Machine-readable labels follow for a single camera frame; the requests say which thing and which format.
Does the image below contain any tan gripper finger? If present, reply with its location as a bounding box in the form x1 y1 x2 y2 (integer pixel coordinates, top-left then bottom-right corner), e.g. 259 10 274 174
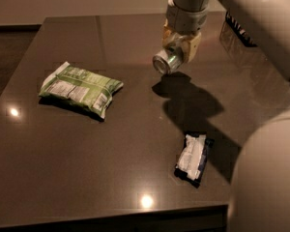
183 32 202 63
162 20 176 48

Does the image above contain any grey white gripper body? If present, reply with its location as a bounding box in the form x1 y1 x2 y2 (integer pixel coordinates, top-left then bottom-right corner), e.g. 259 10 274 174
166 0 208 35

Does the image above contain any silver green 7up can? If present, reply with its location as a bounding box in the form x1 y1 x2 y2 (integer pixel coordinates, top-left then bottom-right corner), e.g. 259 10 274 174
153 47 184 75

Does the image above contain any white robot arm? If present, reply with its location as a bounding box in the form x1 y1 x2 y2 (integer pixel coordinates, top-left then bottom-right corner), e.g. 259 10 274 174
163 0 290 232

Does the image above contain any green white chip bag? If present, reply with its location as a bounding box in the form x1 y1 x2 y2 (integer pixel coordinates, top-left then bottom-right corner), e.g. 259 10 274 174
39 62 124 120

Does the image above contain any black wire napkin basket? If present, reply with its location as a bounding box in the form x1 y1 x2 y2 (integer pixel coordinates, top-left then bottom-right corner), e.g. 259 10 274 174
225 12 256 47

